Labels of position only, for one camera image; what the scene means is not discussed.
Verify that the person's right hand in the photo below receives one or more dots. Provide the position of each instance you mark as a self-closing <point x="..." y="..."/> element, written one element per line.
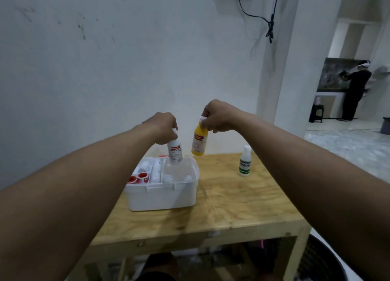
<point x="221" y="116"/>

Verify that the person's left hand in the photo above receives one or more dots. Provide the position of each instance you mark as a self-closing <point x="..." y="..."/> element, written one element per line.
<point x="161" y="127"/>

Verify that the white bottle red label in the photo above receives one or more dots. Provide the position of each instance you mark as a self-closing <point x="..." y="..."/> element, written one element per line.
<point x="175" y="153"/>

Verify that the yellow bottle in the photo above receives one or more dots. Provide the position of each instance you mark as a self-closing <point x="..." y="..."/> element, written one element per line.
<point x="199" y="143"/>

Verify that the white bottle green label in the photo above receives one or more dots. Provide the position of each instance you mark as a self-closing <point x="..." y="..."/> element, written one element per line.
<point x="245" y="166"/>

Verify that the white first aid box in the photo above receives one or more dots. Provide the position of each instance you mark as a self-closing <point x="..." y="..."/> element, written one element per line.
<point x="164" y="198"/>

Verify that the person's right forearm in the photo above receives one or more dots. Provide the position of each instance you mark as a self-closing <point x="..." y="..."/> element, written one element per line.
<point x="320" y="192"/>

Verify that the person's left forearm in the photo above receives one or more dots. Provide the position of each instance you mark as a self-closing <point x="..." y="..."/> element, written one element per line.
<point x="70" y="204"/>

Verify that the person's left leg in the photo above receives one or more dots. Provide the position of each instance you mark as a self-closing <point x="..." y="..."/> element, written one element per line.
<point x="161" y="262"/>

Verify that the wooden table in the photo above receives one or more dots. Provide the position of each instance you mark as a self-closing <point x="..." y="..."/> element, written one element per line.
<point x="237" y="204"/>

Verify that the black stool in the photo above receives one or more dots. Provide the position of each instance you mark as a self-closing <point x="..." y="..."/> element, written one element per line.
<point x="317" y="108"/>

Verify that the dark framed panel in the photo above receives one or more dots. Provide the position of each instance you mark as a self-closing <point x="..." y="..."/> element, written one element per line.
<point x="330" y="75"/>

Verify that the grey waste bin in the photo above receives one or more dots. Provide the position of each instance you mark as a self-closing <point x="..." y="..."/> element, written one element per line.
<point x="385" y="126"/>

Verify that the pink and black basket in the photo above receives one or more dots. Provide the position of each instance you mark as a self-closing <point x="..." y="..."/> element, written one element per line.
<point x="320" y="259"/>

